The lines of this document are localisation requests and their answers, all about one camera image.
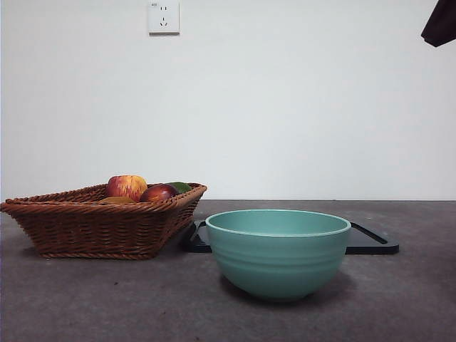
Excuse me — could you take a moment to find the teal ribbed bowl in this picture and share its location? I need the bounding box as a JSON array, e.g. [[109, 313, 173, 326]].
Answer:
[[204, 209, 352, 303]]

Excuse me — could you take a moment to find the brown kiwi fruit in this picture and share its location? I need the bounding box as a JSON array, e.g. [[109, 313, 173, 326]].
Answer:
[[98, 196, 136, 205]]

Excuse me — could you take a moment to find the dark teal rectangular tray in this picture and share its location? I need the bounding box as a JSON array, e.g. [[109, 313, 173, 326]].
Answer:
[[182, 219, 400, 255]]

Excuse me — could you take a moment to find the green fruit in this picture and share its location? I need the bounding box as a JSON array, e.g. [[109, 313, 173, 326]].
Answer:
[[166, 181, 192, 195]]

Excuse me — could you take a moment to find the dark red apple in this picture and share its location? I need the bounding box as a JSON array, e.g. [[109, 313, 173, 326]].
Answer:
[[139, 183, 180, 203]]

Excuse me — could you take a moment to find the red and yellow apple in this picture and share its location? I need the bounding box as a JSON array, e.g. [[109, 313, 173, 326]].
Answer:
[[106, 174, 148, 202]]

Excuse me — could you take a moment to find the brown wicker basket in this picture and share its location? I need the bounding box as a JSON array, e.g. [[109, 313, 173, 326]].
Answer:
[[0, 182, 208, 260]]

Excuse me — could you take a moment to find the white wall socket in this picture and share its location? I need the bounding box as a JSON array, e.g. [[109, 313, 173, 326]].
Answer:
[[148, 0, 180, 36]]

